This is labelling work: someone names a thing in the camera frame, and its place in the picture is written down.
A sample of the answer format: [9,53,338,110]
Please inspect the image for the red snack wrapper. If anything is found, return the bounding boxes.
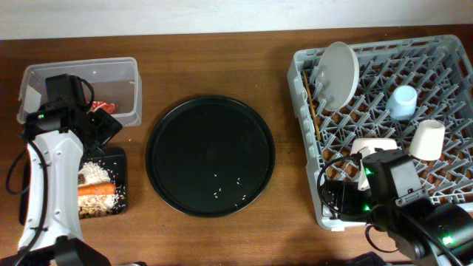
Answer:
[91,100,117,115]

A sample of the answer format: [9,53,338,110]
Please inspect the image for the white cup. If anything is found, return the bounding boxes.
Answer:
[409,120,446,161]

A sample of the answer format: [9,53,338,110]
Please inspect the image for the pile of white rice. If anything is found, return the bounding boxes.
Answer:
[78,160,126,216]

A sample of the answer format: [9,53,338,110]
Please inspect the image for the dark brown food chunk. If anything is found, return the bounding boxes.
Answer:
[78,174,86,185]

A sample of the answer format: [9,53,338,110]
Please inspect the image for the light blue cup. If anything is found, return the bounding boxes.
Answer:
[386,85,418,120]

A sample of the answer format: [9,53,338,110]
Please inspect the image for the orange carrot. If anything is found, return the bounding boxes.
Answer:
[78,183,116,197]

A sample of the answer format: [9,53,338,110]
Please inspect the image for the peanut shells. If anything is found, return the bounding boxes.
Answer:
[78,206,112,219]

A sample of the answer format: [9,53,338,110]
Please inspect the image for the wooden chopstick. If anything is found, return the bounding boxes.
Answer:
[302,69,321,140]

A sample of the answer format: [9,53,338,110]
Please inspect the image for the grey plate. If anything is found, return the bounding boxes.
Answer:
[316,41,359,112]

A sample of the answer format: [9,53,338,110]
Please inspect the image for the white plastic fork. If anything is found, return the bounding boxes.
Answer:
[358,146,371,191]

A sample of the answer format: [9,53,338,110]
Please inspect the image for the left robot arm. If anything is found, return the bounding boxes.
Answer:
[1,74,122,265]

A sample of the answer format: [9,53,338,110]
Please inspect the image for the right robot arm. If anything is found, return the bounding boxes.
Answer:
[316,149,472,265]

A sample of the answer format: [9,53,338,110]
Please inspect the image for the grey dishwasher rack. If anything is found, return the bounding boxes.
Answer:
[287,35,472,231]

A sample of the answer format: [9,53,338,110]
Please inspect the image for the clear plastic bin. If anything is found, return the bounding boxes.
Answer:
[17,57,143,127]

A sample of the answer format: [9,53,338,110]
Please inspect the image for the black rectangular tray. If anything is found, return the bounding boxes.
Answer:
[18,147,129,226]

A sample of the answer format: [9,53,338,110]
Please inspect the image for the round black serving tray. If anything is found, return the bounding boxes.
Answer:
[145,95,276,218]

